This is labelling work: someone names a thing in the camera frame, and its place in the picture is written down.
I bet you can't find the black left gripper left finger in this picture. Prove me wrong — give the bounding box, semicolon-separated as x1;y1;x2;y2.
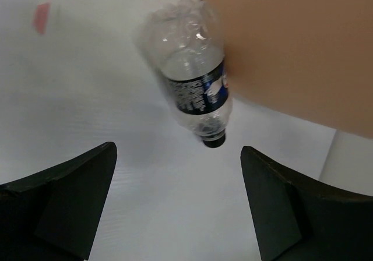
1;142;117;260

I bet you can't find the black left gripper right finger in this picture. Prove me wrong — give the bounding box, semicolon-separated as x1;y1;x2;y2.
241;146;372;260

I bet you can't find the orange plastic bin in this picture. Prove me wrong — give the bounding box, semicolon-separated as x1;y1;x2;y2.
206;0;372;138

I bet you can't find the dark blue label bottle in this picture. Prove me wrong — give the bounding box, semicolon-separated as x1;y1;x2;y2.
135;0;233;148

